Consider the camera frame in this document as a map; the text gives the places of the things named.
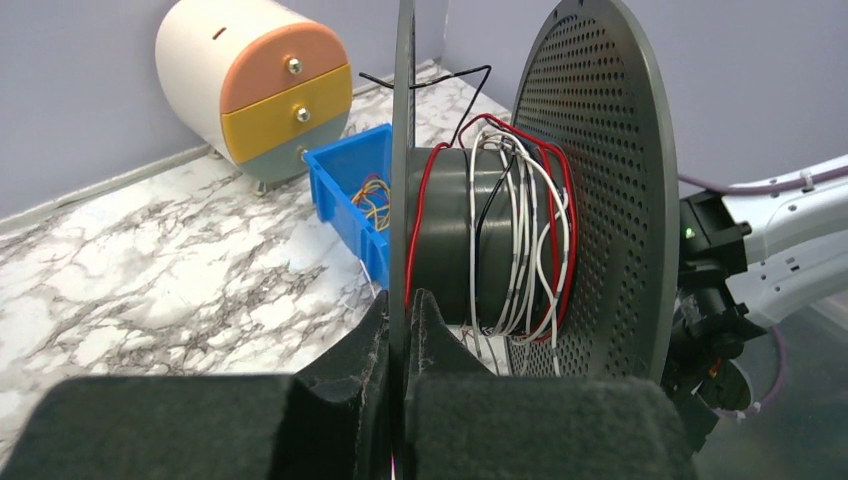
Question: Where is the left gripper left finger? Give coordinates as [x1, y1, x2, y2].
[1, 293, 391, 479]

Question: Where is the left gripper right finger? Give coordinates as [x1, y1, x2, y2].
[402, 290, 696, 479]

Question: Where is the red wire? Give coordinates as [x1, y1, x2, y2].
[404, 112, 580, 346]

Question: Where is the black cable spool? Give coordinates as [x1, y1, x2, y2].
[388, 1, 679, 479]

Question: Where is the blue plastic bin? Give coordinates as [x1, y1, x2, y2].
[303, 123, 392, 289]

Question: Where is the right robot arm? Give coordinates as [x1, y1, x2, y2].
[661, 156, 847, 452]

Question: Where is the round cream drawer cabinet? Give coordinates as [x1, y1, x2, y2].
[154, 0, 353, 193]

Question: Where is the white wire on spool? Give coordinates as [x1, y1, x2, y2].
[467, 129, 572, 379]

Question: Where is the bundle of coloured wires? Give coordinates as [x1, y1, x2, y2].
[349, 174, 392, 233]

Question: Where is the black wire on spool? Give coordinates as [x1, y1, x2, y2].
[358, 64, 518, 333]

